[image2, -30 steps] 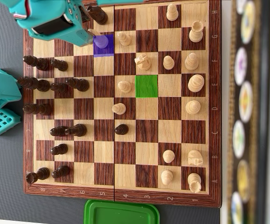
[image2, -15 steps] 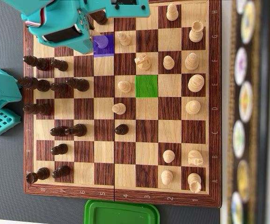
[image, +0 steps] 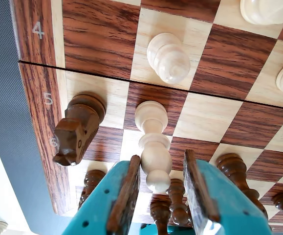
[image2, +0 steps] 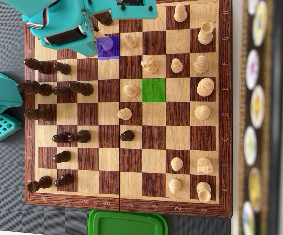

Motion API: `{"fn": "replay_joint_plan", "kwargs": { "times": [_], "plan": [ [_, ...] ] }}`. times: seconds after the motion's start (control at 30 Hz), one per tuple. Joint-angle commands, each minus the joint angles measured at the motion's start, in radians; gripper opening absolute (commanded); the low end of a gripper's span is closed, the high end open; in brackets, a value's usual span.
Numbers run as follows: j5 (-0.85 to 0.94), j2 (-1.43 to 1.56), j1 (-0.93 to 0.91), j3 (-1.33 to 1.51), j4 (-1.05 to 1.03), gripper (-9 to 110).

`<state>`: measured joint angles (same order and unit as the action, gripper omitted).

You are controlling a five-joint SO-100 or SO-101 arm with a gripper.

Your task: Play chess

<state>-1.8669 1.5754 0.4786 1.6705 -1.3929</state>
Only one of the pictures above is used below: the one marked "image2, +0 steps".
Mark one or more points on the teal gripper with servo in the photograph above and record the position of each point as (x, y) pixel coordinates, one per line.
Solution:
(65, 39)

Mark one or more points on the dark wooden knight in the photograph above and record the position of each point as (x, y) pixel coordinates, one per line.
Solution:
(81, 136)
(105, 20)

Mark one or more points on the dark wooden pawn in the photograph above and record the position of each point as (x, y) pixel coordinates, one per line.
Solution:
(62, 92)
(63, 180)
(62, 68)
(60, 137)
(127, 135)
(62, 156)

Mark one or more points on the light wooden pawn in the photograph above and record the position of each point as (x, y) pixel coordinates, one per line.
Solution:
(176, 65)
(180, 12)
(129, 40)
(175, 186)
(130, 91)
(124, 113)
(176, 164)

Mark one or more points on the dark wooden rook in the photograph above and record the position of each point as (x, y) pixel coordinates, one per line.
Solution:
(37, 65)
(39, 183)

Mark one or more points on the light wooden knight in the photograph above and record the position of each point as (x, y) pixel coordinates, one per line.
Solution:
(204, 165)
(149, 64)

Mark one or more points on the dark wooden king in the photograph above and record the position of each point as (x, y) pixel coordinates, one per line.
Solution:
(36, 88)

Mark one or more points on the wooden folding chessboard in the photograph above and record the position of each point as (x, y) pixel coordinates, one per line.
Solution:
(153, 137)

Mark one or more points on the light wooden bishop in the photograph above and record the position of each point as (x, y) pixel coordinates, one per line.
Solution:
(200, 64)

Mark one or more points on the light wooden rook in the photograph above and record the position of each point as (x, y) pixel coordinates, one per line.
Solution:
(206, 33)
(204, 192)

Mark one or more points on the light wooden king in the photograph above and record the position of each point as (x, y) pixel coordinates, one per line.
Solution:
(205, 86)

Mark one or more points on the light wooden queen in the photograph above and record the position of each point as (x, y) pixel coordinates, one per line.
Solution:
(202, 112)

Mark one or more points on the dark grey table mat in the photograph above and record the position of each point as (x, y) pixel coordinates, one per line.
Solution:
(4, 183)

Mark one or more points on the green plastic container lid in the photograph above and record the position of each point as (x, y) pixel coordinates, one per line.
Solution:
(126, 224)

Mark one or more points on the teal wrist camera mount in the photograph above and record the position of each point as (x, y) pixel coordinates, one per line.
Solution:
(136, 12)

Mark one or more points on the black ornate medallion frame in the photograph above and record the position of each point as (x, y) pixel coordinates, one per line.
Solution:
(266, 122)

